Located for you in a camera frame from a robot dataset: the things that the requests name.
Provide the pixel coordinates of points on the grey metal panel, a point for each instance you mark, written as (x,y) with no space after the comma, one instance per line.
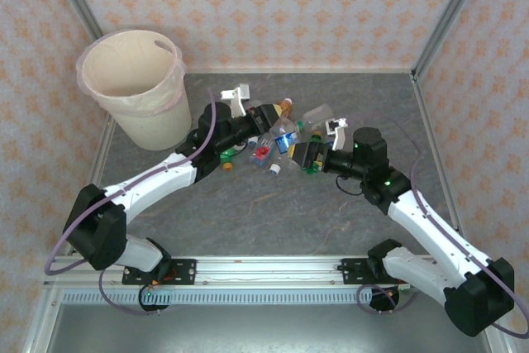
(248,332)

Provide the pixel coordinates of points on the green plastic bottle yellow cap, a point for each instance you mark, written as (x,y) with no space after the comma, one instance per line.
(226,158)

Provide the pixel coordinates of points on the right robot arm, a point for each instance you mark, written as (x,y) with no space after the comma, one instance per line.
(434,229)

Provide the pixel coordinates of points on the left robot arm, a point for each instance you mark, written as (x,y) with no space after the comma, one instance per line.
(157,181)

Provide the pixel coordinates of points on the clear water bottle blue label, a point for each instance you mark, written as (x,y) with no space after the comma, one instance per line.
(285,142)

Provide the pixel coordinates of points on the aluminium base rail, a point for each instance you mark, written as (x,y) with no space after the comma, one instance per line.
(268,270)

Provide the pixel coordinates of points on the clear bottle green label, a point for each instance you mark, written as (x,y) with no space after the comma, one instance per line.
(318,114)

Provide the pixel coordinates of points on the aluminium frame bar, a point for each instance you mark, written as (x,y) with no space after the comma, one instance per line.
(435,150)
(297,70)

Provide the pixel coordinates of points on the translucent pink bin liner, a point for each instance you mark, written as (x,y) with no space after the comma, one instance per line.
(136,108)

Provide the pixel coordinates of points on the Fiji water bottle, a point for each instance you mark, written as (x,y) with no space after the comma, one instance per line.
(261,155)

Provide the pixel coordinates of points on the cream ribbed plastic bin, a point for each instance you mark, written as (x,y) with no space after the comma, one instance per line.
(153,134)

